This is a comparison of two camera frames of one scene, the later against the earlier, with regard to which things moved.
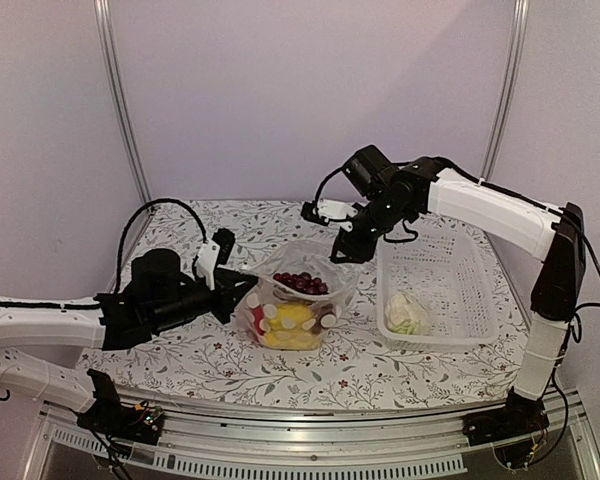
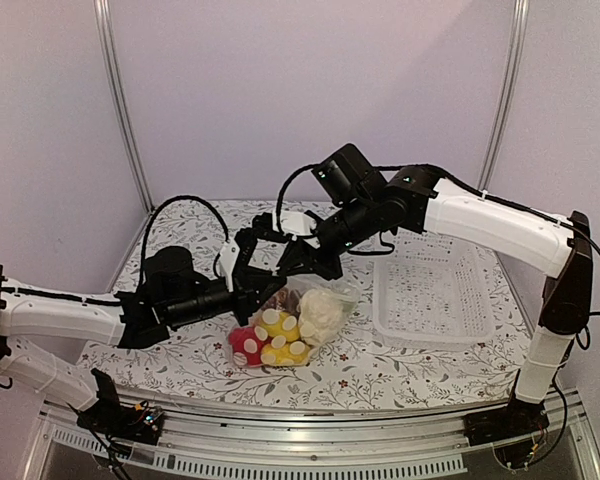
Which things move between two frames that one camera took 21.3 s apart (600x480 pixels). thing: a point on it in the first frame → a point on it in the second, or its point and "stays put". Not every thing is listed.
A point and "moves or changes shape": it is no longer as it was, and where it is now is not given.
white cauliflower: x=406 y=316 → x=320 y=311
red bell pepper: x=259 y=314 → x=246 y=347
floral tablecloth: x=351 y=367 stays put
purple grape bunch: x=302 y=282 → x=286 y=300
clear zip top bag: x=292 y=297 moves or changes shape
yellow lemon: x=291 y=339 → x=293 y=354
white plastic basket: x=435 y=294 stays put
